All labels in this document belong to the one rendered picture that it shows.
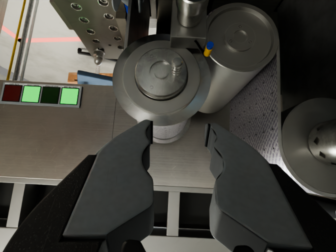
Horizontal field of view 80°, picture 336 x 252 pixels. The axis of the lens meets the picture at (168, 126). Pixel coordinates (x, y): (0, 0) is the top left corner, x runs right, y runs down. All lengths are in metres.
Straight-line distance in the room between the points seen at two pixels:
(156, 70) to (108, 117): 0.38
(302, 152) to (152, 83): 0.24
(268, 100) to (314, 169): 0.12
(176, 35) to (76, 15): 0.35
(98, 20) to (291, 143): 0.51
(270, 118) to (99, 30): 0.49
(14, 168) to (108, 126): 0.30
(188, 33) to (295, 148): 0.22
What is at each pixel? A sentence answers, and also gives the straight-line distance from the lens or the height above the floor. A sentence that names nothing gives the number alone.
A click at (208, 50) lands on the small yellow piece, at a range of 0.27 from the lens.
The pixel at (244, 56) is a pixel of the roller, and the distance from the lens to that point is 0.35.
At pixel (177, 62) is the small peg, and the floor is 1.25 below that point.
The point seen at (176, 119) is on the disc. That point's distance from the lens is 0.29.
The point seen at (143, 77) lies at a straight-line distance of 0.29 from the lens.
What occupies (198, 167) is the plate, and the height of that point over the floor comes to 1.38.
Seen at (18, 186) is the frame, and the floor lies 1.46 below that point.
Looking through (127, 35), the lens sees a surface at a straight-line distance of 0.36.
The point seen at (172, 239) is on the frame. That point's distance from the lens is 0.65.
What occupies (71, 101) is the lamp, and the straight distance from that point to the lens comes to 0.70.
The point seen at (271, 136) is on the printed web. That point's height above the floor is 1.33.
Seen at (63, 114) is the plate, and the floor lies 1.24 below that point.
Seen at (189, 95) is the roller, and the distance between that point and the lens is 0.30.
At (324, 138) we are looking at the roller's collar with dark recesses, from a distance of 0.33.
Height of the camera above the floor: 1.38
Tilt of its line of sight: 11 degrees down
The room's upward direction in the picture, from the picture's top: 177 degrees counter-clockwise
